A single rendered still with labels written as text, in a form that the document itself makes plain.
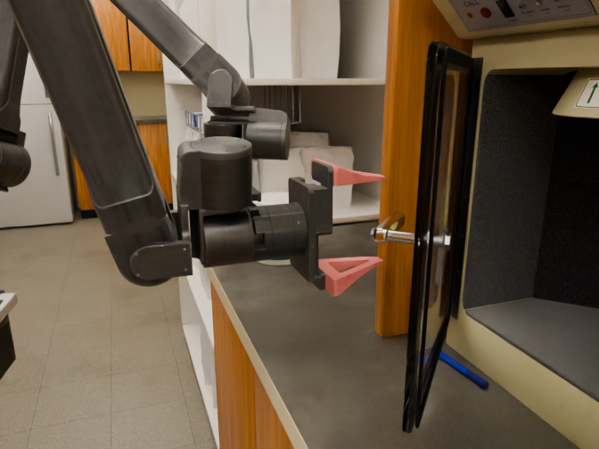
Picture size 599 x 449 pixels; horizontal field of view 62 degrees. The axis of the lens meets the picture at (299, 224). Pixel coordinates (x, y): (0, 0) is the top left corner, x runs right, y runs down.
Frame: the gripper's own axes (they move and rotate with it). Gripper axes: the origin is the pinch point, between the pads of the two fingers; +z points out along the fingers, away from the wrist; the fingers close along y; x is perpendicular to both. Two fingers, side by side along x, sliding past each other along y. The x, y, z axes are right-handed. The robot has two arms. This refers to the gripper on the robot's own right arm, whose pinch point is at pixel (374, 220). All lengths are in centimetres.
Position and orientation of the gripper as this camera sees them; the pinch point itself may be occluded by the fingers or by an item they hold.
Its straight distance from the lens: 57.3
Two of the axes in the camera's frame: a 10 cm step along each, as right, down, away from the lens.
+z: 9.4, -1.1, 3.2
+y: -0.2, -9.6, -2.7
